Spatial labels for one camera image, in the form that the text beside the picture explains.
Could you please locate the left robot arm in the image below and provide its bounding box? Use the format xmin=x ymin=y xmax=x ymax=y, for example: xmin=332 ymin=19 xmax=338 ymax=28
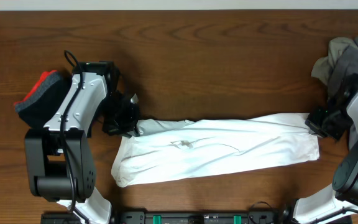
xmin=24 ymin=61 xmax=140 ymax=223

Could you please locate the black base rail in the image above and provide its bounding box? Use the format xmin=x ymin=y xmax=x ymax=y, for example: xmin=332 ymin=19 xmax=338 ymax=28
xmin=40 ymin=205 xmax=291 ymax=224

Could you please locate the dark grey garment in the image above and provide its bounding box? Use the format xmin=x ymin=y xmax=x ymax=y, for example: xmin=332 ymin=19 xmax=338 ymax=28
xmin=327 ymin=37 xmax=358 ymax=150

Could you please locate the folded black garment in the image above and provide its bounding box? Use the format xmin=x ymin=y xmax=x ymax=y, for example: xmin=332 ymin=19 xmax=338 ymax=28
xmin=18 ymin=75 xmax=71 ymax=129

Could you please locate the folded red garment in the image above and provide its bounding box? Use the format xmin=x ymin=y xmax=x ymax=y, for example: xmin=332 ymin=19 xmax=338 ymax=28
xmin=14 ymin=70 xmax=57 ymax=106

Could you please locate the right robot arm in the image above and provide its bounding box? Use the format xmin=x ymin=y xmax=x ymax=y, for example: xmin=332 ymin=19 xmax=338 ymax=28
xmin=290 ymin=93 xmax=358 ymax=223

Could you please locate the olive grey garment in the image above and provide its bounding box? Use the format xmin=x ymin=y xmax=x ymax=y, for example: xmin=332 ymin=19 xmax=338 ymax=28
xmin=311 ymin=37 xmax=358 ymax=86

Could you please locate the white t-shirt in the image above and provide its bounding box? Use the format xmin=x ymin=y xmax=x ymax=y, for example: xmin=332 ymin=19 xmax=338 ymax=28
xmin=111 ymin=113 xmax=319 ymax=187

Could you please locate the folded grey garment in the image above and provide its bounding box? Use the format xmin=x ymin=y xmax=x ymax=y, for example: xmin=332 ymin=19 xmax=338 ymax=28
xmin=14 ymin=71 xmax=63 ymax=113

